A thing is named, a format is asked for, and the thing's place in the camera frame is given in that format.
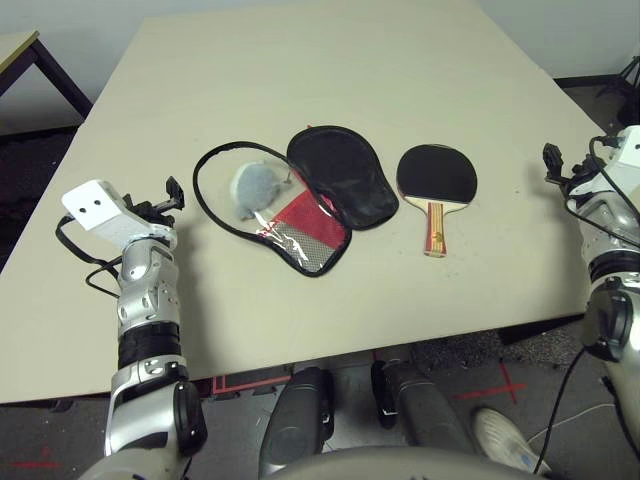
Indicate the grey robot leg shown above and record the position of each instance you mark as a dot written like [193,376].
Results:
[295,425]
[425,405]

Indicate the white shoe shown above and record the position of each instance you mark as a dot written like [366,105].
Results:
[505,437]

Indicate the black tripod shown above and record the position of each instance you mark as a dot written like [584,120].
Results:
[627,90]

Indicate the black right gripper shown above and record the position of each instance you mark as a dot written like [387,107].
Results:
[580,180]

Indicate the grey robot left leg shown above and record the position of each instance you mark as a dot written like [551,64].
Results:
[295,425]

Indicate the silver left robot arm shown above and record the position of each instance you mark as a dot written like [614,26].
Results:
[145,300]

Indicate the table tennis paddle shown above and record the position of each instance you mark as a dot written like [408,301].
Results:
[436,172]

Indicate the grey robot right leg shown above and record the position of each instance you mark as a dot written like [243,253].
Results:
[425,405]

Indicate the grey robot torso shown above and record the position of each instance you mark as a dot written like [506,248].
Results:
[400,467]

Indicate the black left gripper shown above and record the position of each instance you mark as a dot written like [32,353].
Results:
[155,210]

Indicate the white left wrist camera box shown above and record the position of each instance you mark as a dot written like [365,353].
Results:
[107,215]

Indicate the dark-framed side table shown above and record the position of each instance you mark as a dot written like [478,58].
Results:
[55,67]

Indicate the black red paddle case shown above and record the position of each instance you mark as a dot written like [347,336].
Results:
[345,170]

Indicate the grey round sponge zipper pull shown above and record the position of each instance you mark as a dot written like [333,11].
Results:
[257,187]

